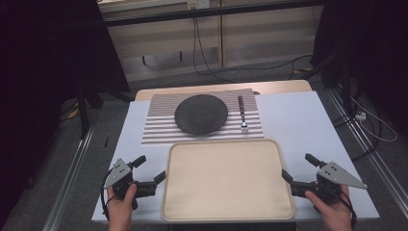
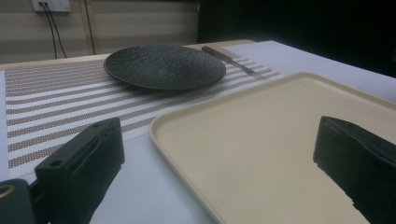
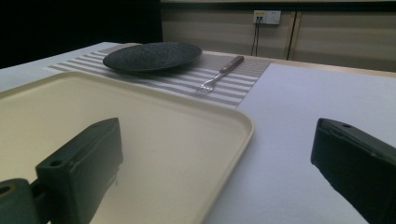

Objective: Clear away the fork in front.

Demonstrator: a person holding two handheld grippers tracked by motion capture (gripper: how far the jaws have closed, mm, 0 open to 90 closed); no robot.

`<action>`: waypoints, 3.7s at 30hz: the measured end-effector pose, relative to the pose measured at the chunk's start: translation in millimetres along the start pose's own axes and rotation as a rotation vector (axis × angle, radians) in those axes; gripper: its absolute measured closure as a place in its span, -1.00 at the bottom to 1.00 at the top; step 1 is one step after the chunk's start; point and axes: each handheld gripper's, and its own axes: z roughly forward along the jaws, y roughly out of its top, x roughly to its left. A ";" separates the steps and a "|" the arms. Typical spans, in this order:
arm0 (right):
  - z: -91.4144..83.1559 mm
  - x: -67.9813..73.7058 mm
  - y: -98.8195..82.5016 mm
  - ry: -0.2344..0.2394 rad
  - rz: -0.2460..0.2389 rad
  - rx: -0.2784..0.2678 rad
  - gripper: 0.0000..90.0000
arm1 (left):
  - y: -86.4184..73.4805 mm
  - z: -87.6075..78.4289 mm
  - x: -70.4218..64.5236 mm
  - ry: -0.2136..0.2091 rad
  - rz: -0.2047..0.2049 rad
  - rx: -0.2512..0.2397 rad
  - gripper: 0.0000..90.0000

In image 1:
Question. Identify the dark round plate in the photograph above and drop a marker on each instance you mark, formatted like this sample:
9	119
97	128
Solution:
201	114

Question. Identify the black metal bar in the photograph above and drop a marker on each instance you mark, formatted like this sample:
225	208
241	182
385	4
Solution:
205	13

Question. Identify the beige plastic tray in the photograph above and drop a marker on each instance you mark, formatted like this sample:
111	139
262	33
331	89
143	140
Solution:
226	181

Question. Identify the striped placemat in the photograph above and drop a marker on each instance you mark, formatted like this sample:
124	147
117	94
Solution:
160	128

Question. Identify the person's left hand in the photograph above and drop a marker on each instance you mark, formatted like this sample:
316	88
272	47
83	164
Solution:
120	211

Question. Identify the black metal stand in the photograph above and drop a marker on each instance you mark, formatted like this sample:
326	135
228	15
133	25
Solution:
344	83
84	112

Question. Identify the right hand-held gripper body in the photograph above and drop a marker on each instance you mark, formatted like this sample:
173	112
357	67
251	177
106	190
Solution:
336	176

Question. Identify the metal floor rail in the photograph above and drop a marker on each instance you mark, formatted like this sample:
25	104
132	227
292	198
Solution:
369	154
69	179

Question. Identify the light wooden cabinet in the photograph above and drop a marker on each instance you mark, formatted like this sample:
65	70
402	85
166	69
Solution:
263	38

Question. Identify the person's right hand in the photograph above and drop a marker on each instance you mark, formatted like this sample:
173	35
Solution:
335	216

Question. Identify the white wall socket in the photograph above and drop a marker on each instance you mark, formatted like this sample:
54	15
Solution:
198	4

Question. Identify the white power strip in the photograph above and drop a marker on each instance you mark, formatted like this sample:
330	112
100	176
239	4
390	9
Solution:
361	115

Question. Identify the dark curtain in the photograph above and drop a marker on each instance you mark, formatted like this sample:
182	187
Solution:
372	48
48	64

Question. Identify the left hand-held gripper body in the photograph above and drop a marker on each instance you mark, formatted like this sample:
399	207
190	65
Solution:
119	171

